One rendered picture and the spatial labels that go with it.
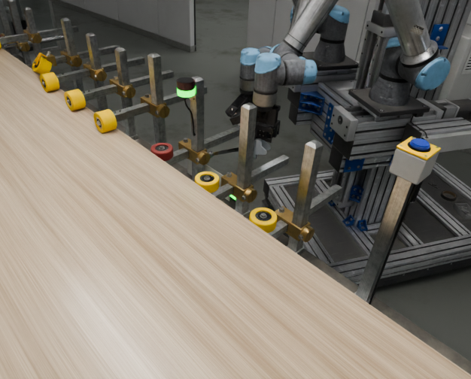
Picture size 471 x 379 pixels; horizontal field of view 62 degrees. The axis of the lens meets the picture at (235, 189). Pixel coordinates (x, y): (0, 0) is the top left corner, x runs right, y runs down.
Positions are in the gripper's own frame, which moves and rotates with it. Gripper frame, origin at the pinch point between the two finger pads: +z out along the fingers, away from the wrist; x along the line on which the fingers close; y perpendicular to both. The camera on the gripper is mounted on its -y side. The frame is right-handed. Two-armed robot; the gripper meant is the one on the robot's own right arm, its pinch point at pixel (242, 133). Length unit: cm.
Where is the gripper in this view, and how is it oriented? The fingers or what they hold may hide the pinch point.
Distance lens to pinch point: 171.1
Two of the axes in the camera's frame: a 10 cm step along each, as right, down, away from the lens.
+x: -6.9, -4.5, 5.6
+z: -0.3, 8.0, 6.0
